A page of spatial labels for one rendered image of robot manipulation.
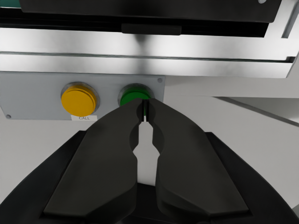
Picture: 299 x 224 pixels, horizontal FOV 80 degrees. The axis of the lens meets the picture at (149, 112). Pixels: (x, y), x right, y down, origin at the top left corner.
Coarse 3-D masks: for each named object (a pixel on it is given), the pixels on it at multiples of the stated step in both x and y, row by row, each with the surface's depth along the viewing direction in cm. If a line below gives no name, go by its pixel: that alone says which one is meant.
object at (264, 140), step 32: (192, 96) 34; (224, 96) 38; (0, 128) 37; (32, 128) 37; (64, 128) 38; (224, 128) 39; (256, 128) 39; (288, 128) 40; (0, 160) 42; (32, 160) 42; (256, 160) 45; (288, 160) 45; (0, 192) 49; (288, 192) 53
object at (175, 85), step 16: (32, 16) 26; (48, 16) 26; (64, 16) 26; (80, 16) 26; (96, 16) 26; (112, 16) 27; (176, 80) 32; (192, 80) 33; (208, 80) 33; (224, 80) 33; (240, 80) 33; (256, 80) 33; (272, 80) 33; (288, 80) 33; (240, 96) 35; (256, 96) 35; (272, 96) 35; (288, 96) 35
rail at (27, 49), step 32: (0, 32) 18; (32, 32) 18; (64, 32) 18; (96, 32) 18; (128, 32) 18; (160, 32) 18; (192, 32) 20; (224, 32) 22; (0, 64) 20; (32, 64) 20; (64, 64) 20; (96, 64) 20; (128, 64) 20; (160, 64) 21; (192, 64) 21; (224, 64) 21; (256, 64) 21; (288, 64) 21
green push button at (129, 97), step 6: (126, 90) 22; (132, 90) 21; (138, 90) 21; (144, 90) 22; (126, 96) 21; (132, 96) 21; (138, 96) 21; (144, 96) 21; (150, 96) 22; (120, 102) 22; (126, 102) 22; (144, 114) 23
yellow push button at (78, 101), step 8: (72, 88) 21; (80, 88) 21; (64, 96) 21; (72, 96) 21; (80, 96) 21; (88, 96) 21; (64, 104) 22; (72, 104) 22; (80, 104) 22; (88, 104) 22; (96, 104) 23; (72, 112) 22; (80, 112) 22; (88, 112) 22
